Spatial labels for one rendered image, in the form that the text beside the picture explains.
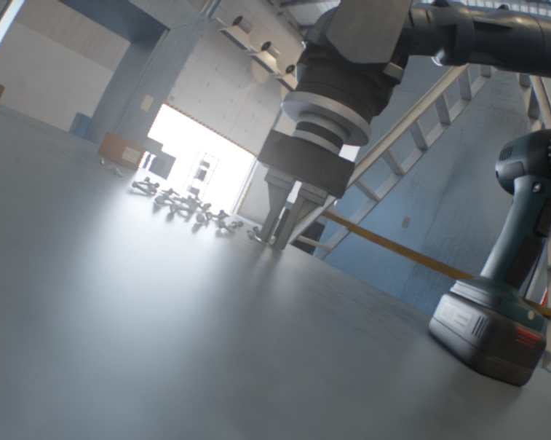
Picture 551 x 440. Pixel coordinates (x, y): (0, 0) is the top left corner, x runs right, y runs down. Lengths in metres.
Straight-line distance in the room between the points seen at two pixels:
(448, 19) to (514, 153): 0.29
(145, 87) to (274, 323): 1.74
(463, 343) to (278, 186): 0.32
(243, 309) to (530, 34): 0.64
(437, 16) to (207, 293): 0.53
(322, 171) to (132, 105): 1.47
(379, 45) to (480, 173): 2.09
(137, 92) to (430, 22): 1.53
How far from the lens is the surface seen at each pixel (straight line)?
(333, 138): 0.46
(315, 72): 0.48
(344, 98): 0.45
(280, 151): 0.47
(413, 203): 2.50
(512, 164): 0.36
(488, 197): 2.43
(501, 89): 2.83
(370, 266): 2.50
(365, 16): 0.49
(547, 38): 0.71
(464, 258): 2.35
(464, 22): 0.59
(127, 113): 1.82
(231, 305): 0.16
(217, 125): 11.54
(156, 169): 2.82
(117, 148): 0.84
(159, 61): 1.88
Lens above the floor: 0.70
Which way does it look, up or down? 1 degrees down
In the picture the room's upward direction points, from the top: 24 degrees clockwise
